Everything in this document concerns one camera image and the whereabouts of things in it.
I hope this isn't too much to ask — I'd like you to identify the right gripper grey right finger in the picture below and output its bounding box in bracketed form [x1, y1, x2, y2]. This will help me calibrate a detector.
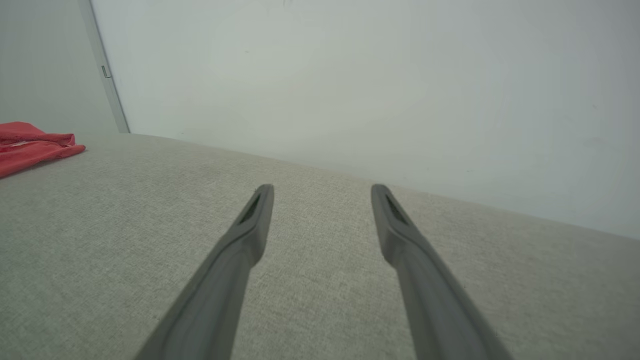
[370, 183, 514, 360]

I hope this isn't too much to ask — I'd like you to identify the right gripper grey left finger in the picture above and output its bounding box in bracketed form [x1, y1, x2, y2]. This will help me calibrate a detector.
[135, 183, 275, 360]

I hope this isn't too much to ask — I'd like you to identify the red garment with white stripes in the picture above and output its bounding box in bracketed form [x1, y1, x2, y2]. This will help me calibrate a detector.
[0, 121, 87, 179]

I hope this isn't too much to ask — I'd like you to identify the grey wall trim strip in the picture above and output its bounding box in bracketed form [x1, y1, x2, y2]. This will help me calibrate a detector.
[77, 0, 131, 134]

